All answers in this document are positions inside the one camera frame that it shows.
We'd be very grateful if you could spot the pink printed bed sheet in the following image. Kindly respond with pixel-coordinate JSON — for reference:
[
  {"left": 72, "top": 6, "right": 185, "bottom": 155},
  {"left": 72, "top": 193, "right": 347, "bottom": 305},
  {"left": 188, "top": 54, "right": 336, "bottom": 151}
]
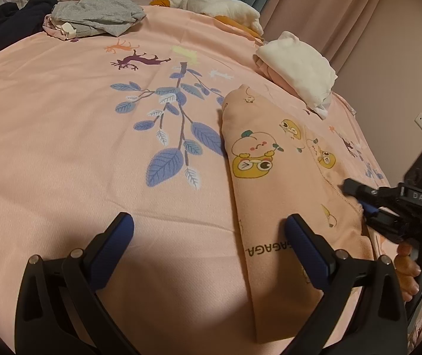
[{"left": 0, "top": 5, "right": 393, "bottom": 355}]

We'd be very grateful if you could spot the grey crumpled garment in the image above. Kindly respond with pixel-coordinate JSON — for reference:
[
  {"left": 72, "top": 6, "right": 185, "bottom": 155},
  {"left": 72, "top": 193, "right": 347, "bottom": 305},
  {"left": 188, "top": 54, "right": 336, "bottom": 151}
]
[{"left": 43, "top": 0, "right": 146, "bottom": 41}]

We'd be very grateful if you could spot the right hand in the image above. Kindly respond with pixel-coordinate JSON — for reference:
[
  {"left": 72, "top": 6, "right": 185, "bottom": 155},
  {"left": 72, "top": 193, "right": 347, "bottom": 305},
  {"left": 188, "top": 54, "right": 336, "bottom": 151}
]
[{"left": 394, "top": 242, "right": 421, "bottom": 302}]

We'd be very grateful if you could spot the dark navy garment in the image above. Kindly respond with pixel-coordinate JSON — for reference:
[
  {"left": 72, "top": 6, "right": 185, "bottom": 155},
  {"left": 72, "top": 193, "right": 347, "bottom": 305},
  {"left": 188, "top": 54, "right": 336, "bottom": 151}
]
[{"left": 0, "top": 0, "right": 58, "bottom": 51}]

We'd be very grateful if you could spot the peach cartoon print garment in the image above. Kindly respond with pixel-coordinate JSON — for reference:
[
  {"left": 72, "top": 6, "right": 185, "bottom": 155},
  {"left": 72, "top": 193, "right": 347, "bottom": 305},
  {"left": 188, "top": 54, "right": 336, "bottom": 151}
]
[{"left": 221, "top": 86, "right": 396, "bottom": 343}]

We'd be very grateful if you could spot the cream folded clothes stack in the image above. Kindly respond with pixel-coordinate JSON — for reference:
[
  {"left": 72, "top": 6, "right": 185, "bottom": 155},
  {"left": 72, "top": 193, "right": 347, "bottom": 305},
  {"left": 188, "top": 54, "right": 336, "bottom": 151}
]
[{"left": 254, "top": 31, "right": 337, "bottom": 120}]

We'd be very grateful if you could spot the white goose plush toy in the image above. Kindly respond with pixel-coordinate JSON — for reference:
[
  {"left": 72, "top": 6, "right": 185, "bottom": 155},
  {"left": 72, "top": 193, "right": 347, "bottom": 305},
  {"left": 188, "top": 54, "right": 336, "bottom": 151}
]
[{"left": 150, "top": 0, "right": 264, "bottom": 39}]

